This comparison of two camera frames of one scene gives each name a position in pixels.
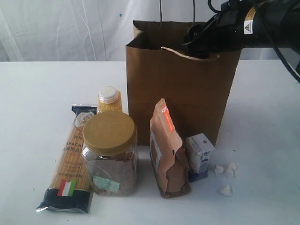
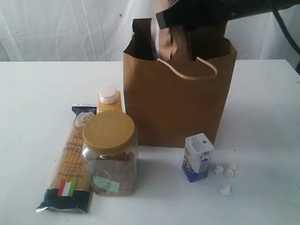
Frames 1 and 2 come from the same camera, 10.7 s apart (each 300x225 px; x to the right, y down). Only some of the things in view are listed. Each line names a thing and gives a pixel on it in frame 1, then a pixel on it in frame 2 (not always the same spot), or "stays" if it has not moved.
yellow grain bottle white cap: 109,99 stays
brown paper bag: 195,89 stays
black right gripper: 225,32 to 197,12
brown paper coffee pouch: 168,160 to 175,43
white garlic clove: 226,190 stays
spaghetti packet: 71,190 stays
